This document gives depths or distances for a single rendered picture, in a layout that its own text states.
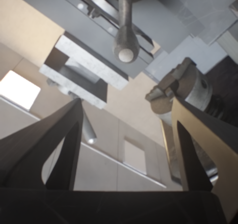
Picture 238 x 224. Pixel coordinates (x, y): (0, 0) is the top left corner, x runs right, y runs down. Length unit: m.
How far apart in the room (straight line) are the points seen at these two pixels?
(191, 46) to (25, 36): 3.02
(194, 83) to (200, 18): 0.48
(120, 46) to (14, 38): 4.26
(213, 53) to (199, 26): 4.01
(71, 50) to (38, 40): 3.82
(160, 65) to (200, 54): 0.76
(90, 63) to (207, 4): 0.24
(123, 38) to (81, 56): 0.25
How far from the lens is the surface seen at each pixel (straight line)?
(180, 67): 0.88
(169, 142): 1.04
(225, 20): 0.52
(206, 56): 4.32
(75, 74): 0.50
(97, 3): 0.35
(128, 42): 0.19
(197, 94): 0.79
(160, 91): 0.89
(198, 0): 0.34
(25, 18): 4.20
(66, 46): 0.43
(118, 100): 4.61
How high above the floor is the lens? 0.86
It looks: 29 degrees up
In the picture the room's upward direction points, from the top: 133 degrees counter-clockwise
